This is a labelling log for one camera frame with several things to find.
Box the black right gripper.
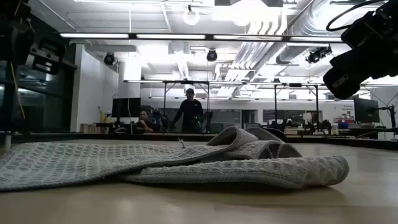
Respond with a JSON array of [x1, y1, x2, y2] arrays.
[[322, 1, 398, 100]]

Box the white post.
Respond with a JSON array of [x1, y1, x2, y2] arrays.
[[3, 130, 12, 150]]

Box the black aluminium table frame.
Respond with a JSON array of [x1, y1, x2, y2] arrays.
[[0, 126, 398, 152]]

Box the round white pendant lamp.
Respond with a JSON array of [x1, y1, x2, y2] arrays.
[[182, 4, 201, 26]]

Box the black cable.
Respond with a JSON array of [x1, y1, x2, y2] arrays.
[[325, 0, 386, 32]]

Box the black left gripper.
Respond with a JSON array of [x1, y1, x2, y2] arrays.
[[29, 37, 67, 76]]

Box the black computer monitor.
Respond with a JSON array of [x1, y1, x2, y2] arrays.
[[353, 97, 381, 124], [111, 97, 142, 119]]

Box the black metal station frame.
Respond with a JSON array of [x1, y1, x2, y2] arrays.
[[161, 80, 211, 133], [273, 82, 320, 131]]

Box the grey waffle microfiber towel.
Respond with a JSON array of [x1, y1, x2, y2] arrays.
[[0, 125, 350, 192]]

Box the long ceiling light strip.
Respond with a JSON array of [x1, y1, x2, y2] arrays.
[[58, 32, 343, 44]]

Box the person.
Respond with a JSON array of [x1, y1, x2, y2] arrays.
[[172, 88, 206, 134], [136, 110, 157, 133]]

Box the yellow cable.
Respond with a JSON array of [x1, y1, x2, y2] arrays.
[[10, 61, 26, 119]]

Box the wooden crates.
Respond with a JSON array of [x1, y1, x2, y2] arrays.
[[80, 123, 109, 134]]

